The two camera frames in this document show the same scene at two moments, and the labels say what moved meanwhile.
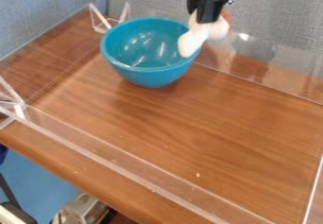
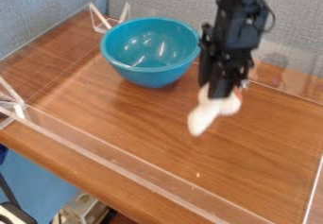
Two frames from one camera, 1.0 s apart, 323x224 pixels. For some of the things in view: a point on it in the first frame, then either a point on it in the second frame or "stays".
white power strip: (85, 210) stays
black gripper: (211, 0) to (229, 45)
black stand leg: (28, 218) stays
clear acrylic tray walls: (219, 129) stays
